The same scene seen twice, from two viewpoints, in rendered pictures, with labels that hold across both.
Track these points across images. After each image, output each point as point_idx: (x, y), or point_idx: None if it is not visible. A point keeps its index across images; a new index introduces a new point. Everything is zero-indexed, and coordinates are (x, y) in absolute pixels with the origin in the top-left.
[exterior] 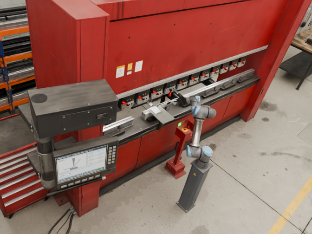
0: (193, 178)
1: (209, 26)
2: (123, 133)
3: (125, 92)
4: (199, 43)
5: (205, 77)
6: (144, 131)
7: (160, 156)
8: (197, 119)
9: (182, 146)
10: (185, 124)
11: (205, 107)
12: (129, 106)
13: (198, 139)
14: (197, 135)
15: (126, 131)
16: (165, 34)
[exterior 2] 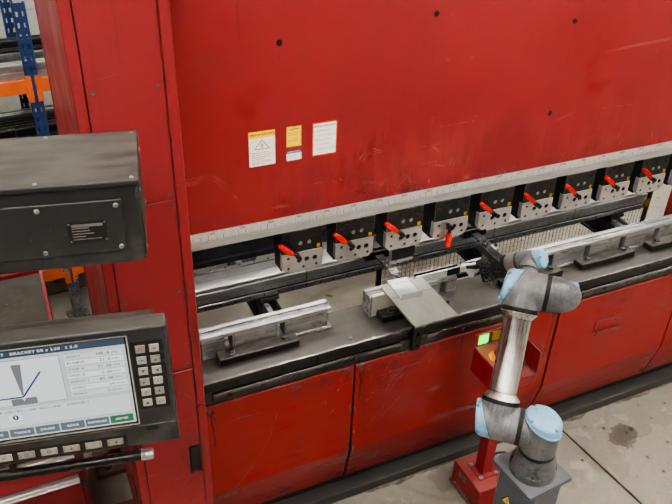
0: None
1: (569, 30)
2: (295, 347)
3: (287, 216)
4: (541, 85)
5: (578, 201)
6: (361, 347)
7: (442, 443)
8: (510, 310)
9: None
10: None
11: (539, 275)
12: (307, 264)
13: (515, 378)
14: (508, 366)
15: (306, 343)
16: (407, 42)
